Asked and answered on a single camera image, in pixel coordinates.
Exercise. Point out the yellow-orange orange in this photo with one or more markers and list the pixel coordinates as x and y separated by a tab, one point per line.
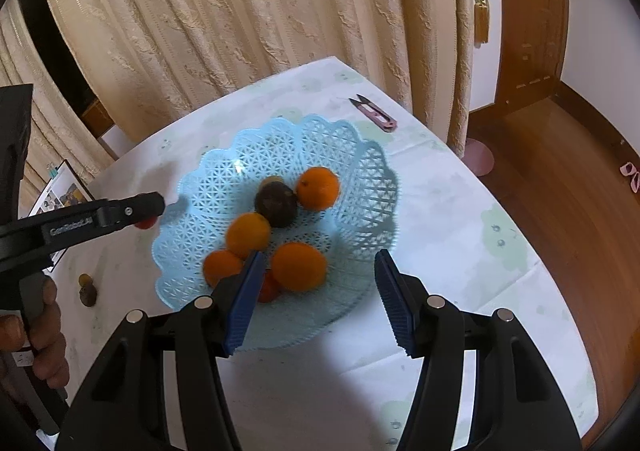
248	236

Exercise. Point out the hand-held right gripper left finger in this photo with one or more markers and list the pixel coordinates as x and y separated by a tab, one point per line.
245	301

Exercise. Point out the photo collage poster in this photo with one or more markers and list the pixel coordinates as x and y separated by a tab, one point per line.
65	193

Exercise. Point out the pink thread snips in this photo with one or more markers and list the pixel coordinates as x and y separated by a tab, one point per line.
375	113

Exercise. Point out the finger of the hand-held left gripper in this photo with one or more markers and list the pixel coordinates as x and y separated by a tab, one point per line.
135	208

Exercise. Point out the small orange tangerine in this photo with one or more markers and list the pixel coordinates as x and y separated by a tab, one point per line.
222	268
317	188

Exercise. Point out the pink round floor object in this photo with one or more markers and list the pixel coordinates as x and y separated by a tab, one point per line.
480	157

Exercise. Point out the red cherry tomato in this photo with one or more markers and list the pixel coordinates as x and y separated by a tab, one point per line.
269	290
146	223

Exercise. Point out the small olive green fruit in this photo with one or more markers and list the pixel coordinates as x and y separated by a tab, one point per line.
273	179
88	278

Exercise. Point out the brown wooden door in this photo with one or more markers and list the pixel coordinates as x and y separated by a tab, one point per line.
530	31

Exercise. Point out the large orange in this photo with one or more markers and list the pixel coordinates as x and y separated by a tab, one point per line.
298	267

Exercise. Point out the pink slipper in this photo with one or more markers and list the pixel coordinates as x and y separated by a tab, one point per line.
631	174

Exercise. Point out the person's left hand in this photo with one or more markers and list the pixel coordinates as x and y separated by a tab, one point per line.
52	341

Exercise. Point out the light blue plastic basket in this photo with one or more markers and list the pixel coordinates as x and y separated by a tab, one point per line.
325	146

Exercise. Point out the beige textured curtain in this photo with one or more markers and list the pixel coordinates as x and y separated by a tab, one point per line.
250	6

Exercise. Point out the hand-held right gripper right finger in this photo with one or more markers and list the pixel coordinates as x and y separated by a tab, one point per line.
397	306

